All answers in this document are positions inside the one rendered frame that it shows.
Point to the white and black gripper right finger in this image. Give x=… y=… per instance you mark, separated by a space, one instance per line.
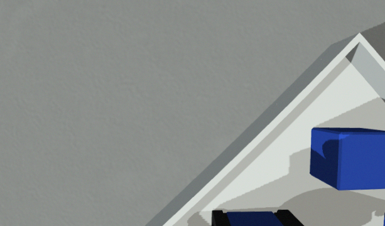
x=287 y=218

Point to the white square tray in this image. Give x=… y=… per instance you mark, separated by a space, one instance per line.
x=267 y=168

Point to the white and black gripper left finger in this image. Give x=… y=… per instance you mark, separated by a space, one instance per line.
x=219 y=218

